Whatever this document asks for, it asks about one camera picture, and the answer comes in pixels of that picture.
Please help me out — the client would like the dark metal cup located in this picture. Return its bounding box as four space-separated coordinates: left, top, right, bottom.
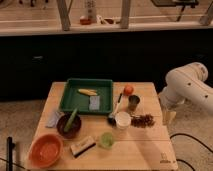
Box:
128 95 140 111

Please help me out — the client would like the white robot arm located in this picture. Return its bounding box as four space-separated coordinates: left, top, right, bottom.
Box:
158 62 213 125

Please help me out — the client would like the white cup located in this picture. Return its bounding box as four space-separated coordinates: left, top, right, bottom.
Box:
115 112 131 129

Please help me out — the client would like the orange fruit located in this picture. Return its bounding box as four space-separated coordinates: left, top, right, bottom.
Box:
123 85 134 96

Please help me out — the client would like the green cup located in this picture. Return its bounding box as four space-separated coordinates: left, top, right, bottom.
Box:
99 132 114 149

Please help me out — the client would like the green plastic tray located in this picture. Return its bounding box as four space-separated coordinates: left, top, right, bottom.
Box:
59 78 113 115

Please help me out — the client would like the wooden block eraser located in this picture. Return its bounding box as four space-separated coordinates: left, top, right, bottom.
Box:
70 136 96 158

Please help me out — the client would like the dark brown bowl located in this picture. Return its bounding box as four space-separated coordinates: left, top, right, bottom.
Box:
57 115 81 139

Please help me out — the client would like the green cucumber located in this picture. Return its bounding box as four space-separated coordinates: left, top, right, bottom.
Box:
64 108 78 132

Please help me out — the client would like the grey cloth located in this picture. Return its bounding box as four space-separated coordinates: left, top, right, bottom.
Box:
46 111 61 128

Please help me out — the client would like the red object on shelf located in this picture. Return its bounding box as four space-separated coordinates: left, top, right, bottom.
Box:
79 16 91 25

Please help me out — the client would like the orange plastic bowl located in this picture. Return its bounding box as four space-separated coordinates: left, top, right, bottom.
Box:
29 134 63 168

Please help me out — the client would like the white bottle on shelf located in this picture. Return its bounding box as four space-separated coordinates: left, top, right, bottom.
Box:
85 0 97 23

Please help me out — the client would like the black stand at left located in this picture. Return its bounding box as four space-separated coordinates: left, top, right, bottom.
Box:
6 137 15 171

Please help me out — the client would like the black cable on floor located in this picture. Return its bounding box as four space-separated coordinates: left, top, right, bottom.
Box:
169 132 213 171

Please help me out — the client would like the black handled spoon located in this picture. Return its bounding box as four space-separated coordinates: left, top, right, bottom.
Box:
107 93 122 126

